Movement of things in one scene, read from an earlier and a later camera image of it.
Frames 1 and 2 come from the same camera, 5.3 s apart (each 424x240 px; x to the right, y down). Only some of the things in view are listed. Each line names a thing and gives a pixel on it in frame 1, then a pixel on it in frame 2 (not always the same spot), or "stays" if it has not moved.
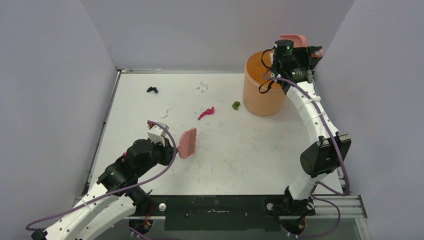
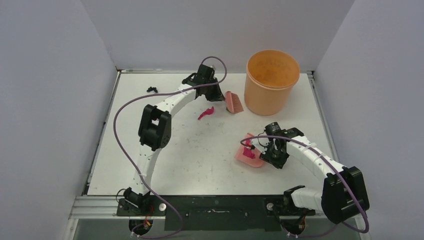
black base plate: (223, 212) stays
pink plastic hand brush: (187, 143) to (233, 103)
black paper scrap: (150, 88) stays
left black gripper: (168, 150) to (217, 96)
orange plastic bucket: (262, 96) stays
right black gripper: (313, 52) to (271, 156)
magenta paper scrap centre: (208, 111) stays
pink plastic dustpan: (299, 41) to (256, 162)
